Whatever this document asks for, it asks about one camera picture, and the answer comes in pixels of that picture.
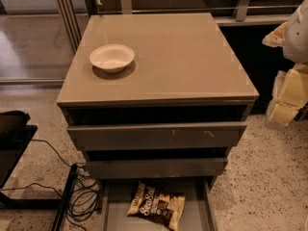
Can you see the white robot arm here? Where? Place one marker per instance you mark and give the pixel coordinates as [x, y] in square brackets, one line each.
[295, 49]

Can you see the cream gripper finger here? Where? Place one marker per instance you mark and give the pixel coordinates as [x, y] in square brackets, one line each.
[280, 114]
[275, 38]

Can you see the grey drawer cabinet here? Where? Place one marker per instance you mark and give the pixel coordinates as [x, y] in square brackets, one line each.
[184, 71]

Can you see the metal railing frame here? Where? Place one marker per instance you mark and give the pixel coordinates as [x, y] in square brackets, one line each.
[226, 12]

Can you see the dark object on side table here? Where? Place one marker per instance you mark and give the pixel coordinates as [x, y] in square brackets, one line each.
[11, 124]

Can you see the grey middle drawer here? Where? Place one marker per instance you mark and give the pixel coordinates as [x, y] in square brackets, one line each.
[157, 168]

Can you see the grey drawer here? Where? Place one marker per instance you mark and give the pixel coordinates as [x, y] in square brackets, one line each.
[156, 136]
[198, 213]
[157, 168]

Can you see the grey top drawer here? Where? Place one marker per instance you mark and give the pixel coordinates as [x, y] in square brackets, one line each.
[156, 136]

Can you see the grey bottom drawer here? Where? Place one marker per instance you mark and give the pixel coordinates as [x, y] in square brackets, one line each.
[198, 213]

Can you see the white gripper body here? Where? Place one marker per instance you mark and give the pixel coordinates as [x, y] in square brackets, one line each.
[296, 38]

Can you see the brown sea salt chip bag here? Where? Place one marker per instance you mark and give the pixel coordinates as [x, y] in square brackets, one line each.
[158, 206]

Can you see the black side table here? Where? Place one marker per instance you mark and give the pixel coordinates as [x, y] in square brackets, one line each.
[10, 154]

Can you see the white paper bowl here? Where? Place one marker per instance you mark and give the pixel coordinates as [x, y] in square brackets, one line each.
[112, 58]

